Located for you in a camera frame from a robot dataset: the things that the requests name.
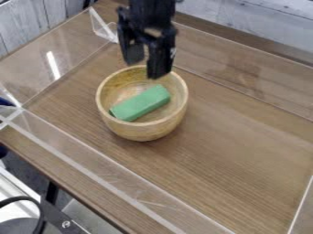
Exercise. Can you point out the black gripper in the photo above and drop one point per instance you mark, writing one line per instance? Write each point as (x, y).
(145, 24)

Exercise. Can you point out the green rectangular block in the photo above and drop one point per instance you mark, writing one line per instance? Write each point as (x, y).
(139, 105)

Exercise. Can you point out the brown wooden bowl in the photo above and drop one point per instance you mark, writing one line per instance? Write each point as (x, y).
(121, 85)

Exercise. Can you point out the black table leg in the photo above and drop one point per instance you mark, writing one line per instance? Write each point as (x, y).
(52, 193)

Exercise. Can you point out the clear acrylic corner bracket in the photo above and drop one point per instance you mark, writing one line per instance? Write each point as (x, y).
(103, 29)

